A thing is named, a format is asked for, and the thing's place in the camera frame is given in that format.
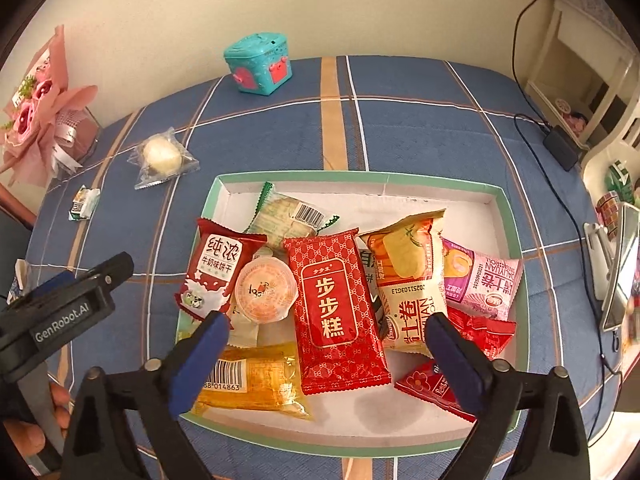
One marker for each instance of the round pastry green-edged packet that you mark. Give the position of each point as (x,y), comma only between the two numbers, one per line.
(280,210)

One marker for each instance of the orange cream roll packet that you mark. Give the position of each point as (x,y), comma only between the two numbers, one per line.
(410,285)

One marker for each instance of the red flowered snack packet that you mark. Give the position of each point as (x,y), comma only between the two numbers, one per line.
(487,332)
(425,390)

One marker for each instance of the green snack bag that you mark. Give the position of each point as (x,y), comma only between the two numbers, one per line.
(617,177)

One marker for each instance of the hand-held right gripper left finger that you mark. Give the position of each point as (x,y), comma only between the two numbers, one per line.
(197,360)

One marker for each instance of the teal toy house box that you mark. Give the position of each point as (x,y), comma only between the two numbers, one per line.
(257,65)

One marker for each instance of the pink rose bouquet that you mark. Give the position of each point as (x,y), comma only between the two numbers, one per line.
(40,100)

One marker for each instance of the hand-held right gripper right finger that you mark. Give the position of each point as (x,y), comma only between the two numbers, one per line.
(460,360)

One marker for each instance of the small standing mirror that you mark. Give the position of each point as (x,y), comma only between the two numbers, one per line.
(622,265)

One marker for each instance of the dark panelled cabinet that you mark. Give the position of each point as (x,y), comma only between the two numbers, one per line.
(10,245)

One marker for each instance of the dark red biscuit packet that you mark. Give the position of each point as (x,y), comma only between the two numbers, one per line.
(215,270)

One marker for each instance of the crumpled blue white packet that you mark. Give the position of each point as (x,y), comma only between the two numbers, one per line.
(20,280)

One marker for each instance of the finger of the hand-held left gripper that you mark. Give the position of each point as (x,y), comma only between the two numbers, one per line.
(55,282)
(117,267)

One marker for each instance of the white wooden shelf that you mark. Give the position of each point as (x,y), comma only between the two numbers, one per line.
(575,25)

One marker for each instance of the pink roll cake packet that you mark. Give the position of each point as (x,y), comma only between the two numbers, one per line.
(480,280)

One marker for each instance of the white box green rim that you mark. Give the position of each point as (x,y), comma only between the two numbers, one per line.
(425,195)

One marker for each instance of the white phone stand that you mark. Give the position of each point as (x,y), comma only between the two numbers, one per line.
(597,245)

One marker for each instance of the clear packet white pastry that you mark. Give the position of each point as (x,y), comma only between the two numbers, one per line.
(160,157)

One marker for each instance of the blue plaid tablecloth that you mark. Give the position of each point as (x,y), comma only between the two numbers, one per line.
(400,110)

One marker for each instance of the long red cake packet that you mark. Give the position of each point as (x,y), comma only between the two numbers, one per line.
(335,310)

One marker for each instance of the small green white packet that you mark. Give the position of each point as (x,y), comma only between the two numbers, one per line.
(84,202)

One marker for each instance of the pudding cup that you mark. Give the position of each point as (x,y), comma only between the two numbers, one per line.
(262,290)

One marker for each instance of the person's left hand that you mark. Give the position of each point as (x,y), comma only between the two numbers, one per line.
(20,440)

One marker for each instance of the yellow cake packet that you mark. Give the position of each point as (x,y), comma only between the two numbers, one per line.
(260,382)

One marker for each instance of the clear glass vase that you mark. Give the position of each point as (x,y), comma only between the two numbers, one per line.
(80,140)

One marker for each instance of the black power adapter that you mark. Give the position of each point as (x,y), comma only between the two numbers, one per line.
(562,149)

